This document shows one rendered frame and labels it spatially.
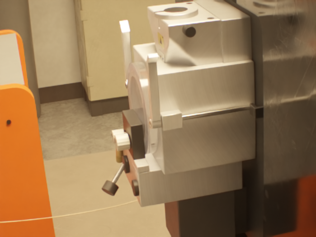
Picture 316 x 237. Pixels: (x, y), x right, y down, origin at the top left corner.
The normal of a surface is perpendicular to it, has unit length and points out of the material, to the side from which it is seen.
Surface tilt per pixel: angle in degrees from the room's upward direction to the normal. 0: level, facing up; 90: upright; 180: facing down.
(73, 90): 90
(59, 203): 0
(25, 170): 90
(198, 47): 90
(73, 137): 0
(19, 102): 90
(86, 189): 0
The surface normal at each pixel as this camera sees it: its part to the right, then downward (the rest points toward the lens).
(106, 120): -0.06, -0.93
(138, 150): 0.24, 0.35
